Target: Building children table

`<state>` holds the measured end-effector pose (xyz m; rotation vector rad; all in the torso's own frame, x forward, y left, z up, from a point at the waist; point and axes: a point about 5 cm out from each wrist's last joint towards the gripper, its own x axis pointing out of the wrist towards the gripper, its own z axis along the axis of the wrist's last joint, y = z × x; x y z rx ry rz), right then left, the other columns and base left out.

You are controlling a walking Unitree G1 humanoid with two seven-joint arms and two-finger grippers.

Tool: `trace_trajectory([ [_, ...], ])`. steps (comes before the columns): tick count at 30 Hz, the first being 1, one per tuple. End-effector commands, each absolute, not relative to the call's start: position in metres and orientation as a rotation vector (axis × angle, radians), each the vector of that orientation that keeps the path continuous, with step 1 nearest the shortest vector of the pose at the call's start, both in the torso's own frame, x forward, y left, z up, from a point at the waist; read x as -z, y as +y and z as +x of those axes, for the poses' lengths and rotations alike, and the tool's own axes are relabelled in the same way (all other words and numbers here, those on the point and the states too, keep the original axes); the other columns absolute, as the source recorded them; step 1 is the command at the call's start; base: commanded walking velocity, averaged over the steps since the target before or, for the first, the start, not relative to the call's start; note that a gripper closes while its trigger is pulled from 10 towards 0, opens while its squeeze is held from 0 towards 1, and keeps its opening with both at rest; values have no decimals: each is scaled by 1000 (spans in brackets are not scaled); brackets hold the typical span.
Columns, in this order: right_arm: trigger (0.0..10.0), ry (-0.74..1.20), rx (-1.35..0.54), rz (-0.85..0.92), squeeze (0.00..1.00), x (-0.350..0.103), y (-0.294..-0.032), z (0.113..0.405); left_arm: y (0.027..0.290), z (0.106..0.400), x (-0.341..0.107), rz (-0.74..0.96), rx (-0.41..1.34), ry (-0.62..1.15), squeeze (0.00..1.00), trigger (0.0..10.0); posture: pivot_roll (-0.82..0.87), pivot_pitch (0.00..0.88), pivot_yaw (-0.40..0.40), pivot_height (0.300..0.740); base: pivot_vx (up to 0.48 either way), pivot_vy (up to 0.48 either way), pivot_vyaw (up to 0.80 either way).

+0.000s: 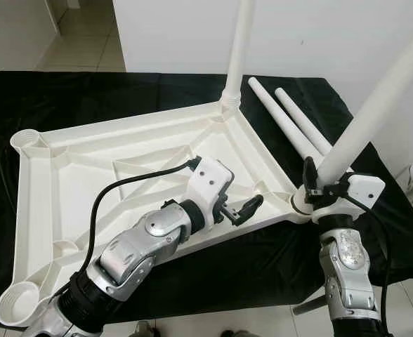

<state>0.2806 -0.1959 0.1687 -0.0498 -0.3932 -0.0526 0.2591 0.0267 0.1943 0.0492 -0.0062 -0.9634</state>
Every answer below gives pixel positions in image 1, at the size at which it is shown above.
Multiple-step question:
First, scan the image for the black table leg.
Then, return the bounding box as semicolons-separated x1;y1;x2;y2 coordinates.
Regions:
293;293;328;315

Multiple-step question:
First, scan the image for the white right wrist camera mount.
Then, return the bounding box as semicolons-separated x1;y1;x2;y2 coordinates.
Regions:
310;172;386;225

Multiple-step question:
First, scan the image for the grey left robot foot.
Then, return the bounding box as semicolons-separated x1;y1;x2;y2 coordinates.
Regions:
126;319;162;337

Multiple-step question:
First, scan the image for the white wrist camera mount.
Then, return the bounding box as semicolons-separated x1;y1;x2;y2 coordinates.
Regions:
185;157;235;229
310;172;386;225

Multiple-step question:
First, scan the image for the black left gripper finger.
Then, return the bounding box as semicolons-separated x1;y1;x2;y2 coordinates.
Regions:
235;195;264;226

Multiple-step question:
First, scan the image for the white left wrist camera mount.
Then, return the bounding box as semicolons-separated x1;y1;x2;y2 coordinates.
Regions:
185;157;235;229

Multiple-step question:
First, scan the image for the black tablecloth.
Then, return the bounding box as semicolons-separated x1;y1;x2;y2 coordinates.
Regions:
0;70;413;324

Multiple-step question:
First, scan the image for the white plastic table top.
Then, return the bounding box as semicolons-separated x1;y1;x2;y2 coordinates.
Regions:
0;98;313;329

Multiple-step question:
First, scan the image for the white plastic table leg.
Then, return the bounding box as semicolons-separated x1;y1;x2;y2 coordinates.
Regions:
275;87;334;155
306;18;413;194
222;0;256;106
247;77;318;162

